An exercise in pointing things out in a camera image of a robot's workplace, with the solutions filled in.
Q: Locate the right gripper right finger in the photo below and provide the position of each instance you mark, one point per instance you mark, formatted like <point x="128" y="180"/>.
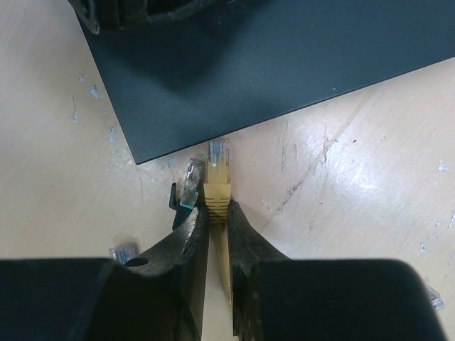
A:
<point x="278" y="298"/>

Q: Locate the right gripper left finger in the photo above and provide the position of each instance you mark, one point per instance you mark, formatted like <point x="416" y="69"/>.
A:
<point x="158" y="295"/>

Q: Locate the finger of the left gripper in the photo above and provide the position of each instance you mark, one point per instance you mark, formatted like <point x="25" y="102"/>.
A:
<point x="110" y="15"/>

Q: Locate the small black network switch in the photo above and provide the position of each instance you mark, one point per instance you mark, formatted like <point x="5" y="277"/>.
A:
<point x="233" y="64"/>

